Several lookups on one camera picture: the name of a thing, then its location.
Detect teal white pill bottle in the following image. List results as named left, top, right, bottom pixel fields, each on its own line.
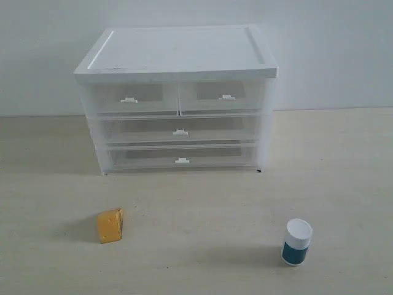
left=281, top=218, right=313, bottom=266

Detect white plastic drawer cabinet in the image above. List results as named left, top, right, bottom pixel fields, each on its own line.
left=74, top=25, right=278, bottom=175

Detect bottom wide clear drawer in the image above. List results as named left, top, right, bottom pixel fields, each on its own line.
left=107, top=143, right=257, bottom=170

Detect yellow cheese wedge toy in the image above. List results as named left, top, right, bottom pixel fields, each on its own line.
left=96, top=208, right=123, bottom=243

